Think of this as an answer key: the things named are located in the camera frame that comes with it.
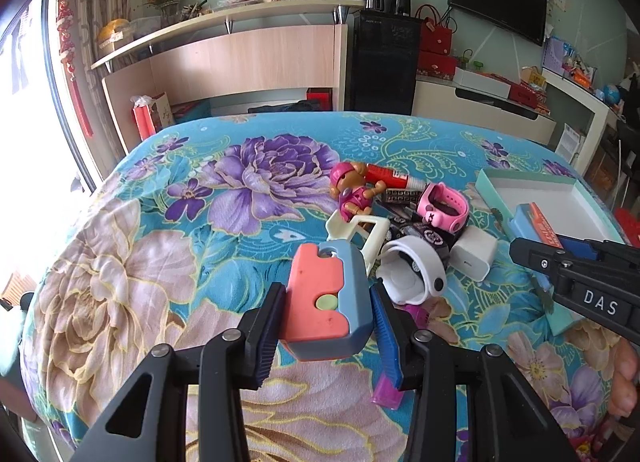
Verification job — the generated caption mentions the orange blue carrot knife toy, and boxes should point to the orange blue carrot knife toy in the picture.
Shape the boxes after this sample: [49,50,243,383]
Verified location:
[508,201,566,310]

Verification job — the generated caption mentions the white power adapter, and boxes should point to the white power adapter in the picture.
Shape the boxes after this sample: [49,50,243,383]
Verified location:
[449,226,498,282]

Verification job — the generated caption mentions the pink kids smartwatch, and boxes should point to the pink kids smartwatch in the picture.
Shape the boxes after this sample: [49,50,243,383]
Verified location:
[416,182,469,234]

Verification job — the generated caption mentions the purple lighter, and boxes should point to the purple lighter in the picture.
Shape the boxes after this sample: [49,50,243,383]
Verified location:
[371,305,428,411]

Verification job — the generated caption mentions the white wrist device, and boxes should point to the white wrist device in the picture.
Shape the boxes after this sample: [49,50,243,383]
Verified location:
[375,236,447,306]

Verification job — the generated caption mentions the black toy car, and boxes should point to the black toy car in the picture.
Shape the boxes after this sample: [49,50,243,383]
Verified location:
[387,215,457,264]

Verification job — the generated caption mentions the white hair claw clip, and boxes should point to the white hair claw clip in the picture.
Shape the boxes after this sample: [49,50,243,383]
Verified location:
[326,211,390,274]

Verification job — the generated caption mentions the red plastic stool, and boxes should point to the red plastic stool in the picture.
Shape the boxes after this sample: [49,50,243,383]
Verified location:
[614,208,640,248]

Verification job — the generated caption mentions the teal white box lid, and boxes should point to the teal white box lid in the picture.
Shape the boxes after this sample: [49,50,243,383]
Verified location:
[475,168,625,335]

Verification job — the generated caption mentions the white desk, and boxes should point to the white desk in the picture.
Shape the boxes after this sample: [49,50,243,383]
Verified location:
[542,68,617,175]

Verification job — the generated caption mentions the white cardboard carton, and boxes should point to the white cardboard carton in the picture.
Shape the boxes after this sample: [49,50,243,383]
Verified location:
[555,124,585,164]

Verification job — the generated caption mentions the black chair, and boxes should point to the black chair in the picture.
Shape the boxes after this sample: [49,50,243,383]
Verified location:
[601,118,639,210]

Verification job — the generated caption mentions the red lighter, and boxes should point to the red lighter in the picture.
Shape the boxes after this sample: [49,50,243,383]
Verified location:
[364,164,427,191]

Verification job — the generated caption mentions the white flat box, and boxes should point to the white flat box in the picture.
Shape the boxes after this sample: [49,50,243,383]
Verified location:
[454,68,511,99]

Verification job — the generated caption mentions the cream tv stand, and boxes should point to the cream tv stand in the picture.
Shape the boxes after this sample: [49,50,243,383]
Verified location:
[412,78,556,146]

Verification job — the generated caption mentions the red gift box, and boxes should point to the red gift box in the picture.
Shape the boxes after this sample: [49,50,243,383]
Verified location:
[418,50,457,81]

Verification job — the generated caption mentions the red gift bag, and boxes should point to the red gift bag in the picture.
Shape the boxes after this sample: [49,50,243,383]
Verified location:
[416,4,454,56]

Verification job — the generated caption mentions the red white paper bag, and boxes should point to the red white paper bag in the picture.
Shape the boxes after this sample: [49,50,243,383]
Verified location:
[130,92,175,140]

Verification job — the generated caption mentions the black water dispenser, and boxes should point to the black water dispenser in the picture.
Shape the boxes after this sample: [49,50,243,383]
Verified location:
[348,0,421,115]

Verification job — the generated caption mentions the wooden shelf cabinet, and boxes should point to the wooden shelf cabinet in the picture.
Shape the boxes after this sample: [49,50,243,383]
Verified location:
[92,0,363,152]

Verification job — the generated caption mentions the red chinese knot decoration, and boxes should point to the red chinese knot decoration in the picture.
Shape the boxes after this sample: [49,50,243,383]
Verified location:
[55,0,93,138]

